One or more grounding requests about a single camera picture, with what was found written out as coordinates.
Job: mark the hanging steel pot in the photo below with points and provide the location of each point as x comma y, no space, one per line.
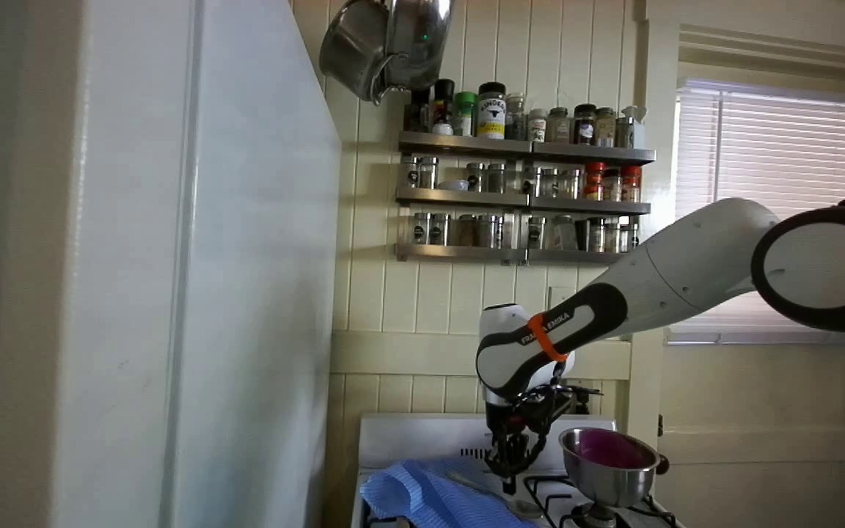
353,48
421,38

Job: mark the white window blind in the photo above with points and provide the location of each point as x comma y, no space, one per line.
784,194

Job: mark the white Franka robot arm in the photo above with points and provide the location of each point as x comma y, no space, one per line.
695,265

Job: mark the blue striped cloth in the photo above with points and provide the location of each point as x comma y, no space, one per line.
431,500

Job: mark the red spice jar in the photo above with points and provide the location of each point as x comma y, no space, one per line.
592,182
630,182

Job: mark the white panel door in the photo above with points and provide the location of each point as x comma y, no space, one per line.
762,440

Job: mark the metal wall spice rack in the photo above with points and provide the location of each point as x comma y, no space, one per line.
519,199

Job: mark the white gas stove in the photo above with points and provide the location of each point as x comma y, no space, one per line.
440,436

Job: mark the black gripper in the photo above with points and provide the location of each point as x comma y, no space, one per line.
526,424

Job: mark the silver metal bowl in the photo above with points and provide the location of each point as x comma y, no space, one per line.
610,484

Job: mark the large black stove grate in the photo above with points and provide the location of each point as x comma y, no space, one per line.
559,507

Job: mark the white refrigerator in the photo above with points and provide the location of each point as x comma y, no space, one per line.
146,265

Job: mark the black lid white spice jar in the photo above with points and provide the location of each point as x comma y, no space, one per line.
490,111

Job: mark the green spice jar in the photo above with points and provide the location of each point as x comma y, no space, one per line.
465,116

